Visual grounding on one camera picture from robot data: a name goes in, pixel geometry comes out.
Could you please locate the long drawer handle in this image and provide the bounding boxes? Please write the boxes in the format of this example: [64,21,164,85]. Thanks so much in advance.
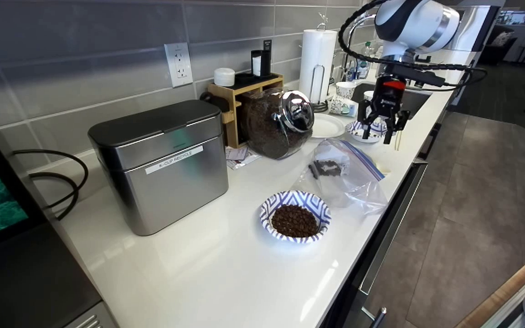
[357,162,430,298]

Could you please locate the black power cable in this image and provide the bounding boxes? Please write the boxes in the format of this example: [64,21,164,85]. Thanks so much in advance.
[9,147,91,222]

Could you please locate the white plate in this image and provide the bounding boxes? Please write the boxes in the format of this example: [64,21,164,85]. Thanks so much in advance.
[310,113,350,140]

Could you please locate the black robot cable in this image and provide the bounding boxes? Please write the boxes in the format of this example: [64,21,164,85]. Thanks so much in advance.
[337,0,488,93]

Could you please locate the tall black box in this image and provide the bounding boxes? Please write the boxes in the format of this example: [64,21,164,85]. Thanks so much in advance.
[261,38,273,78]

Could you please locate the black box with white label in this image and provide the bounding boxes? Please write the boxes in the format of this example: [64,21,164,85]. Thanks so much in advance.
[250,49,264,78]

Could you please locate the glass coffee bean jar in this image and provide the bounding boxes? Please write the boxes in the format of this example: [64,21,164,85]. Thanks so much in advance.
[237,87,317,162]

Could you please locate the stainless steel bin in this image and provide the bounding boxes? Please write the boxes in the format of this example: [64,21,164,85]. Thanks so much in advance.
[87,98,231,236]

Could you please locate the wooden rack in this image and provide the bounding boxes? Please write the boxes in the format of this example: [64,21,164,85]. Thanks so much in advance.
[206,71,286,149]

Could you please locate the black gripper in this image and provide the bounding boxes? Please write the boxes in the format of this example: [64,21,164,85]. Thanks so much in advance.
[355,74,412,145]

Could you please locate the metal paper towel holder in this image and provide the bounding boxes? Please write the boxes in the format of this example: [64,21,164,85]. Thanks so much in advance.
[308,62,330,113]

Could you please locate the black appliance with screen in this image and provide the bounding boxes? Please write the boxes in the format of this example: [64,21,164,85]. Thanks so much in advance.
[0,102,118,328]

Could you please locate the coffee beans in bowl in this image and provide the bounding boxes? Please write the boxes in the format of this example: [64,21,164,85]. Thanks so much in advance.
[270,204,323,238]

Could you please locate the white wall outlet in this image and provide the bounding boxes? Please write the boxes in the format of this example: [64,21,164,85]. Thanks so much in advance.
[162,42,195,89]

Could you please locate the coffee beans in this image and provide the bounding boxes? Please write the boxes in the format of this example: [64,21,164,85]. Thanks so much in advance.
[306,158,343,180]
[270,204,323,238]

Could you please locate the clear zip plastic bag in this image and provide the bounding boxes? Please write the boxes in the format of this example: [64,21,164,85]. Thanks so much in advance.
[295,134,392,215]

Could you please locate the white paper towel roll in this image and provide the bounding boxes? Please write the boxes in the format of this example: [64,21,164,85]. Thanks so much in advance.
[297,27,339,105]

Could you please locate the lying patterned paper cup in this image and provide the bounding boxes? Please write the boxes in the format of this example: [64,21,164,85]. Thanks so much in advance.
[326,94,363,118]

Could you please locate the large blue patterned bowl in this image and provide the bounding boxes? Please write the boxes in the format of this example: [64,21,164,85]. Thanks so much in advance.
[257,187,333,246]

